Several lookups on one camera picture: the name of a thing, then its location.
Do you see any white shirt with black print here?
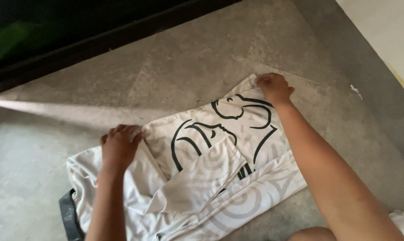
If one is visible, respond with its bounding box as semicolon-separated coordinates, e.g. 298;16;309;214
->
66;74;308;241

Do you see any dark window frame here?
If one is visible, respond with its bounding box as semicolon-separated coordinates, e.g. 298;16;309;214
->
0;0;243;98

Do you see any dark grey garment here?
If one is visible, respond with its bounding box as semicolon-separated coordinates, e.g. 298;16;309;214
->
59;188;86;241

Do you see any person's left hand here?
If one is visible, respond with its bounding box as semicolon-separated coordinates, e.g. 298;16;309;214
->
100;124;146;175

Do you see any person's right hand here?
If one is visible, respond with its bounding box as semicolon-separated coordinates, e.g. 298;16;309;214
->
255;73;295;107

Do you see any white crumpled cloth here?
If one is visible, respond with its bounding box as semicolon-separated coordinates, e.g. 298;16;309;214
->
389;210;404;239

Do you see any person's knee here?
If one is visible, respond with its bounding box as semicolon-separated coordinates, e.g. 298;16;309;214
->
287;226;340;241

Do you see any white paper scrap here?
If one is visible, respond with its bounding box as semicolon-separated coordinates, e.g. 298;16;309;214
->
350;84;363;100

